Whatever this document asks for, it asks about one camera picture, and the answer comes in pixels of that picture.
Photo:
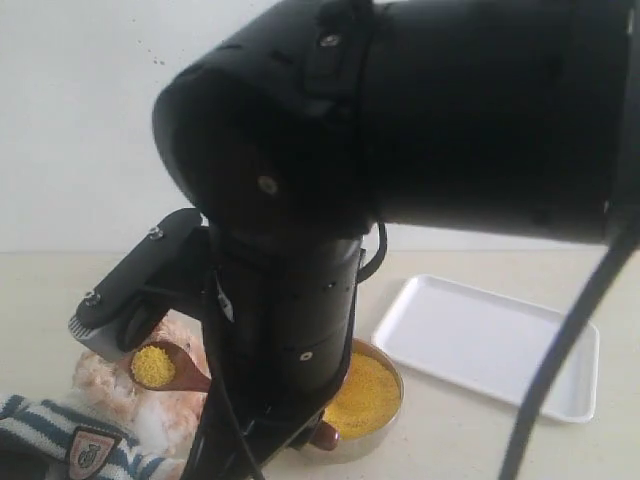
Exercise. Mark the yellow millet grains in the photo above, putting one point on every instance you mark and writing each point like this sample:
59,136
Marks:
368,399

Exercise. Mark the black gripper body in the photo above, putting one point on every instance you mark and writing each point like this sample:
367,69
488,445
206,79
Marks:
309,381

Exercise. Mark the teddy bear striped sweater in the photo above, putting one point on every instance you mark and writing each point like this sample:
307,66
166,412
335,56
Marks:
104,427

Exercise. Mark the brown wooden spoon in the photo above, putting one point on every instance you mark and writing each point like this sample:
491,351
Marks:
170,389

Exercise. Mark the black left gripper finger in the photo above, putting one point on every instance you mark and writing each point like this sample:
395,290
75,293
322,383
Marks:
239,431

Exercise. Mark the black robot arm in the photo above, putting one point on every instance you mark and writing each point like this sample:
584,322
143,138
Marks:
320,120

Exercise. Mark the white rectangular tray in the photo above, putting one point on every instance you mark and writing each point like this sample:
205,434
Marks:
487,343

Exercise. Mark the stainless steel bowl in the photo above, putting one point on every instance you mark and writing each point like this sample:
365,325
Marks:
351,450

